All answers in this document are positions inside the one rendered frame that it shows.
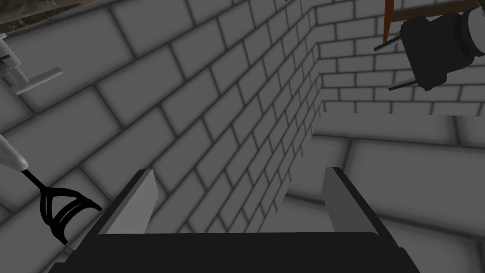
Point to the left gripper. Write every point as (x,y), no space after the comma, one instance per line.
(432,49)

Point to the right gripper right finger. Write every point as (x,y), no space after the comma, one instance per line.
(346,208)

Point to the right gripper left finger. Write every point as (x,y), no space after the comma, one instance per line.
(132,206)

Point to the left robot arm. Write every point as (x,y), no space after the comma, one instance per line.
(477,32)

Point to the grey metal faucet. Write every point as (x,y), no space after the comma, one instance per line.
(36,80)

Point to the orange brown wooden frame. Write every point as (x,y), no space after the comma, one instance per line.
(388,19)

